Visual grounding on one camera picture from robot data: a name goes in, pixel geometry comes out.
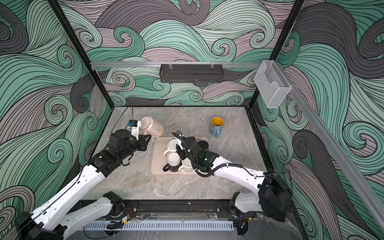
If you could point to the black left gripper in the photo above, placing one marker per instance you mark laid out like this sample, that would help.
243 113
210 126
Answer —
141 141

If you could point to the black wall tray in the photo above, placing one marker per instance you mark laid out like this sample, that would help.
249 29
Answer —
191 73

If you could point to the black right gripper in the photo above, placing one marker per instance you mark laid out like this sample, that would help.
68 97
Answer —
180 151

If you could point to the black mug white base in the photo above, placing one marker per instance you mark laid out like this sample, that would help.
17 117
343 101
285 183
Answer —
174 162

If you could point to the cream white mug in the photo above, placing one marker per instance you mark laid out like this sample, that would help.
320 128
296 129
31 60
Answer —
186 167

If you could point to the white ribbed mug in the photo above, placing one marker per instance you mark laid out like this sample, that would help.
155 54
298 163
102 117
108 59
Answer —
171 148

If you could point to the beige silicone drying mat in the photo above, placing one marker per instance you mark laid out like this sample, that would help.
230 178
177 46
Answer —
158 160

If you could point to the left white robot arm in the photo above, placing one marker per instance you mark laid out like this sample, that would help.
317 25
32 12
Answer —
54 221

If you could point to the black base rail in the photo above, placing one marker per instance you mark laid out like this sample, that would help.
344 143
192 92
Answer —
208 209

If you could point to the black corner frame post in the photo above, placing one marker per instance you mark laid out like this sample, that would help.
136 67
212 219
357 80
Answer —
55 6
281 41

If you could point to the clear plastic wall bin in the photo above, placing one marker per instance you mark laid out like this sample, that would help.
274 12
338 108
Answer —
272 83

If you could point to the aluminium wall rail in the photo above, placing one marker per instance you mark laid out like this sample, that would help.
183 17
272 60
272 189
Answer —
133 64
305 97

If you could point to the aluminium wall rail back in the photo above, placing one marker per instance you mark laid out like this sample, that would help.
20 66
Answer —
133 64

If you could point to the black corner frame post left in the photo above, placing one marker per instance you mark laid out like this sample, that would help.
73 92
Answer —
55 6

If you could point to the beige pink ribbed mug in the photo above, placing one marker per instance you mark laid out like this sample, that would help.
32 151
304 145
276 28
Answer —
151 127

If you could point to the blue butterfly mug yellow inside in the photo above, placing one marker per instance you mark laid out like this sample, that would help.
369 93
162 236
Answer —
216 126

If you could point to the aluminium wall rail right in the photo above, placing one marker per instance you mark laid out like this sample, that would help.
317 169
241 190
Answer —
305 97

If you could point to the black corner frame post right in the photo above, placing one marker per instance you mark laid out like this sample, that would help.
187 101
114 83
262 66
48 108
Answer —
281 41

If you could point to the white slotted cable duct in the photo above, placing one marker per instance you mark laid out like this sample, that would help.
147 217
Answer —
178 226

